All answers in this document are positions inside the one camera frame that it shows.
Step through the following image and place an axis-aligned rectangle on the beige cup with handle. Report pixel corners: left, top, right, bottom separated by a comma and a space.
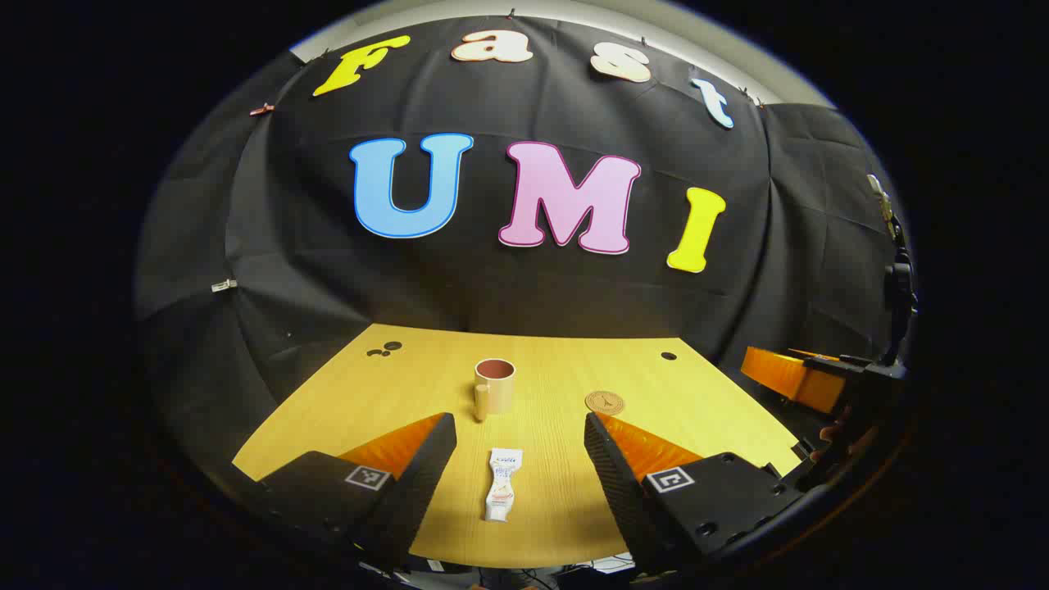
474, 358, 516, 423

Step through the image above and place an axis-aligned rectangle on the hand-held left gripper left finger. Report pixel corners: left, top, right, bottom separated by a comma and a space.
246, 412, 457, 570

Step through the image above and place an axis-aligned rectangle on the white toothpaste tube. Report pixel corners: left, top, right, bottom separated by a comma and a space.
484, 447, 524, 523

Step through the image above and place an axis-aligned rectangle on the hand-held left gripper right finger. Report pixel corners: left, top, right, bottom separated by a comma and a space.
584, 412, 808, 574

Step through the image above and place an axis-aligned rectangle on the wooden desktop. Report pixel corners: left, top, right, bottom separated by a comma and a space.
232, 323, 808, 569

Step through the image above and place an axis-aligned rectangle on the black backdrop cloth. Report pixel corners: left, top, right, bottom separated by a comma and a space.
135, 15, 910, 492

